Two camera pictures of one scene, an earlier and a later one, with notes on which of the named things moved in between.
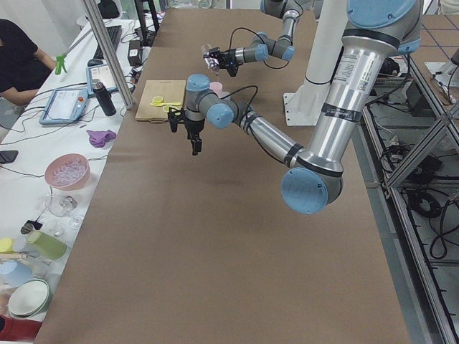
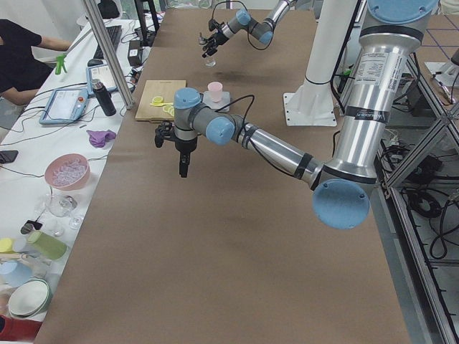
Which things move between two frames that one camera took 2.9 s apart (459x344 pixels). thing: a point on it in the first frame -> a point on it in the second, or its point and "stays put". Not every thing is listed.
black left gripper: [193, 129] -> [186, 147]
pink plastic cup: [217, 87] stays put
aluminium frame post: [107, 48] stays put
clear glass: [62, 205] stays put
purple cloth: [97, 138] stays put
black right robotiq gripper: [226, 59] -> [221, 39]
